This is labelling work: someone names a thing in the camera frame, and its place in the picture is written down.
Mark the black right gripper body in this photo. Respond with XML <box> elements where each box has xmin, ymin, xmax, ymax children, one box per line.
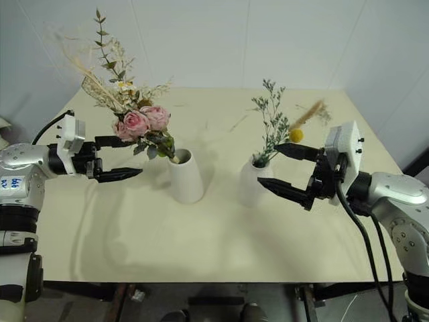
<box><xmin>306</xmin><ymin>147</ymin><xmax>348</xmax><ymax>201</ymax></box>

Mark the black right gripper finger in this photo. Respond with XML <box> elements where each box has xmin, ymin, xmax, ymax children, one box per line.
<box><xmin>257</xmin><ymin>177</ymin><xmax>314</xmax><ymax>212</ymax></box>
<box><xmin>273</xmin><ymin>142</ymin><xmax>325</xmax><ymax>164</ymax></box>

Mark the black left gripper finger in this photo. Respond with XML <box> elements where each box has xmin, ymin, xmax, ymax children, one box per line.
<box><xmin>95</xmin><ymin>135</ymin><xmax>137</xmax><ymax>151</ymax></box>
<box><xmin>86</xmin><ymin>159</ymin><xmax>144</xmax><ymax>184</ymax></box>

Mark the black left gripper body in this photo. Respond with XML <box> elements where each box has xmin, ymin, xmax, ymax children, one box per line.
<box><xmin>71</xmin><ymin>140</ymin><xmax>99</xmax><ymax>178</ymax></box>

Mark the green sprig yellow ball bouquet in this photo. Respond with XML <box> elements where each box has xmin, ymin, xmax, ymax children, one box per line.
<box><xmin>246</xmin><ymin>78</ymin><xmax>332</xmax><ymax>168</ymax></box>

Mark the pink rose dried bouquet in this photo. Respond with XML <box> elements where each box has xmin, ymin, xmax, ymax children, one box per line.
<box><xmin>43</xmin><ymin>7</ymin><xmax>178</xmax><ymax>165</ymax></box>

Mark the white bottle vase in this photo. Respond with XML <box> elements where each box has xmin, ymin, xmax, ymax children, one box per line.
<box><xmin>237</xmin><ymin>159</ymin><xmax>275</xmax><ymax>207</ymax></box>

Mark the white cone vase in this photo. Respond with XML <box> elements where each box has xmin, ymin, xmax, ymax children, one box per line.
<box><xmin>166</xmin><ymin>148</ymin><xmax>204</xmax><ymax>205</ymax></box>

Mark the dark rounded shape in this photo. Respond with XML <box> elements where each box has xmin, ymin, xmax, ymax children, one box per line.
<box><xmin>160</xmin><ymin>310</ymin><xmax>188</xmax><ymax>322</ymax></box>
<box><xmin>241</xmin><ymin>303</ymin><xmax>269</xmax><ymax>322</ymax></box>

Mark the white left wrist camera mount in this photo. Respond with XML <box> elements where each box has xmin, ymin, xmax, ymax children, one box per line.
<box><xmin>56</xmin><ymin>113</ymin><xmax>87</xmax><ymax>176</ymax></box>

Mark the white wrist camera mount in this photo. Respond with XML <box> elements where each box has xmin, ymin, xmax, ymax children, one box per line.
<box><xmin>323</xmin><ymin>120</ymin><xmax>366</xmax><ymax>206</ymax></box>
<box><xmin>56</xmin><ymin>113</ymin><xmax>87</xmax><ymax>176</ymax></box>

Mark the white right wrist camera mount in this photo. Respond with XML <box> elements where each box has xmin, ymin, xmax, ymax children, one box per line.
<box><xmin>323</xmin><ymin>120</ymin><xmax>366</xmax><ymax>206</ymax></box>

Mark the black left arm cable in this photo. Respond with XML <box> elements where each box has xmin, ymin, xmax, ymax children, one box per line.
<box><xmin>32</xmin><ymin>109</ymin><xmax>74</xmax><ymax>146</ymax></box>

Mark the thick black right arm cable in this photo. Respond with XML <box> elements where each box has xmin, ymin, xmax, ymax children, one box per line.
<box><xmin>336</xmin><ymin>160</ymin><xmax>389</xmax><ymax>322</ymax></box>

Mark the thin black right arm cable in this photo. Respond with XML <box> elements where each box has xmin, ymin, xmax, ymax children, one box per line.
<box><xmin>368</xmin><ymin>213</ymin><xmax>402</xmax><ymax>322</ymax></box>

